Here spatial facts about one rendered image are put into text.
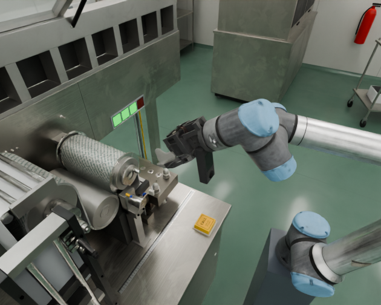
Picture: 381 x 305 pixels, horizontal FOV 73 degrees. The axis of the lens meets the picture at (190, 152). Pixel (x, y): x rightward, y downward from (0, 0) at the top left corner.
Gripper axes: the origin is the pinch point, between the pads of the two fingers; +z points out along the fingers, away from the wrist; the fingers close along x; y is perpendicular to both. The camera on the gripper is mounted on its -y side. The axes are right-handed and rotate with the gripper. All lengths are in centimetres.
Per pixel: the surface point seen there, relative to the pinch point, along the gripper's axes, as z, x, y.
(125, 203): 22.3, 7.5, -6.9
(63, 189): 12.4, 22.2, 11.0
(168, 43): 35, -77, 34
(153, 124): 85, -76, -1
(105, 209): 23.3, 13.5, -3.5
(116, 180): 17.9, 6.9, 2.0
